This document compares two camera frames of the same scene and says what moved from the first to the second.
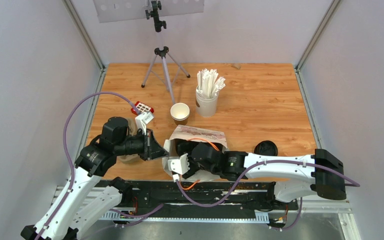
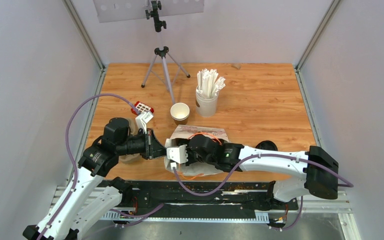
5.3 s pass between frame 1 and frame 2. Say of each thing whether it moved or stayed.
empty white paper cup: stayed
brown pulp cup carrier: stayed
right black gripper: moved
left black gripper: stayed
